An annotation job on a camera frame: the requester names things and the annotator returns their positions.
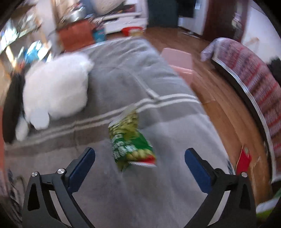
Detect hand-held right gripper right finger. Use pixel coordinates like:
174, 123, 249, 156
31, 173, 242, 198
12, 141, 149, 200
183, 148, 257, 228

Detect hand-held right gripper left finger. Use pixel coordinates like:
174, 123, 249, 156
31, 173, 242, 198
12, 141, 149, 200
22, 147, 96, 228

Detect green snack packet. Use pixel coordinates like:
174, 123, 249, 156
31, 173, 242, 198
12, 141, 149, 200
108, 104, 157, 172

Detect red packet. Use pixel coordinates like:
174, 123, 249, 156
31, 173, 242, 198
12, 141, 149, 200
235, 145, 252, 176

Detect grey crest printed blanket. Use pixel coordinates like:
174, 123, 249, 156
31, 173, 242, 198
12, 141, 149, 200
0, 37, 235, 228

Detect small green white packet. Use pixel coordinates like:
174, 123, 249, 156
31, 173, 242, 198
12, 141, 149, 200
256, 197, 279, 222

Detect white plush toy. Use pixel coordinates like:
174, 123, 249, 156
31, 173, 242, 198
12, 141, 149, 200
15, 53, 95, 142

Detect red striped woven throw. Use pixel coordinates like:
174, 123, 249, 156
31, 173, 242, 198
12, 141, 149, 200
200, 37, 281, 185

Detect blue plastic bag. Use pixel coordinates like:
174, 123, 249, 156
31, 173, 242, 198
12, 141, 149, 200
22, 41, 53, 64

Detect dark cloth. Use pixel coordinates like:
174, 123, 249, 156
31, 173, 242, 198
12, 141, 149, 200
266, 56, 281, 79

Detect teal carton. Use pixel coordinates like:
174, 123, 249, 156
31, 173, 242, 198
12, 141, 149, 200
92, 27, 107, 42

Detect red basin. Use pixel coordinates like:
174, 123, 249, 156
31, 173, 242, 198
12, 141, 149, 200
121, 26, 145, 37

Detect white low cabinet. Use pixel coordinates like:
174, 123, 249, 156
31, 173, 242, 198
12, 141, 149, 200
97, 0, 148, 34

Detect dark red wooden door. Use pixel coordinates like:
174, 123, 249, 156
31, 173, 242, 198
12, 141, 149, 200
202, 0, 251, 42

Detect metal pot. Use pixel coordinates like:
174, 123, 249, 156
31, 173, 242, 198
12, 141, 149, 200
66, 8, 88, 22

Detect dark teal quilted panel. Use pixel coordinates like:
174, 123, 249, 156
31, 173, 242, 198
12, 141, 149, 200
147, 0, 179, 28

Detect black hanging garment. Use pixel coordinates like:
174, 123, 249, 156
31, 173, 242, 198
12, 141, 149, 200
178, 0, 196, 18

